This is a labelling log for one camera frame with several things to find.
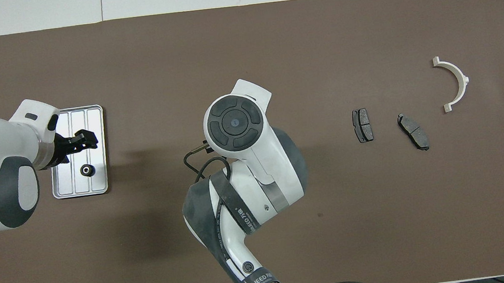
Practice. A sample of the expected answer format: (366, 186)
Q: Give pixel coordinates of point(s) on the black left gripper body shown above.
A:
(65, 146)

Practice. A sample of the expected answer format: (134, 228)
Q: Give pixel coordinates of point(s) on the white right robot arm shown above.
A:
(255, 174)

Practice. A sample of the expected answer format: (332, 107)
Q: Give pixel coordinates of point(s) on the silver metal tray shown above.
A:
(69, 181)

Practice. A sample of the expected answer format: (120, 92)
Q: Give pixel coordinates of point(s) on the brown table mat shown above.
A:
(269, 40)

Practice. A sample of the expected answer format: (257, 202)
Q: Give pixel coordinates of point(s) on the short dark grey brake pad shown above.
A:
(362, 125)

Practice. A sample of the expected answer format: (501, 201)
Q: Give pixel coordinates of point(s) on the long dark grey brake pad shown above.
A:
(413, 131)

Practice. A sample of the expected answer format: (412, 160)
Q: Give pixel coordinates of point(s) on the white curved plastic bracket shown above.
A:
(463, 85)

